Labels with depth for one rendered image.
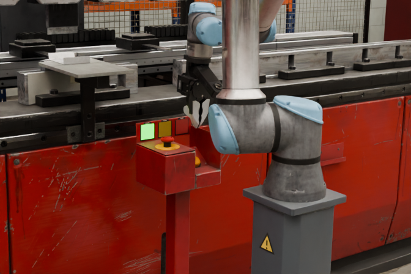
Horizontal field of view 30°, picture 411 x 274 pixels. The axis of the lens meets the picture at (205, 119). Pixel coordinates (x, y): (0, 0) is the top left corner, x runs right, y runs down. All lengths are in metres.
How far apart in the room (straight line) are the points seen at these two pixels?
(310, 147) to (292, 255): 0.26
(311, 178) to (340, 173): 1.25
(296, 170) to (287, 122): 0.12
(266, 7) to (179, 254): 0.81
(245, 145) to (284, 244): 0.25
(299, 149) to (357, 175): 1.35
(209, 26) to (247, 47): 0.33
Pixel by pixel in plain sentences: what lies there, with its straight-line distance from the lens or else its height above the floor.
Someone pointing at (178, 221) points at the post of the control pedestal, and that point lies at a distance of 2.30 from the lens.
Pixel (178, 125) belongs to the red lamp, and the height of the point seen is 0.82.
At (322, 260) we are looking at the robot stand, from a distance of 1.88.
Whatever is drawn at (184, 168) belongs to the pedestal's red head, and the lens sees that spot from 2.19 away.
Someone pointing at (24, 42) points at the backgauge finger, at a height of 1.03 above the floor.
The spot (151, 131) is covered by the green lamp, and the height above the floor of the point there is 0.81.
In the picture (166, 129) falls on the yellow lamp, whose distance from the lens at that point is 2.32.
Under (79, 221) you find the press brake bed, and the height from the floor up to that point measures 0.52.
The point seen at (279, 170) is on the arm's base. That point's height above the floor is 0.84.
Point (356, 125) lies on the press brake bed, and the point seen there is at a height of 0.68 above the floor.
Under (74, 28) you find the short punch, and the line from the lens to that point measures 2.42.
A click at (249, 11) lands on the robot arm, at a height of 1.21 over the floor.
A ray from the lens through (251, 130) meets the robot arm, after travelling 1.73.
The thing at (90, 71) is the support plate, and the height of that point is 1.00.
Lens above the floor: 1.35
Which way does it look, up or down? 13 degrees down
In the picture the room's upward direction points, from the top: 1 degrees clockwise
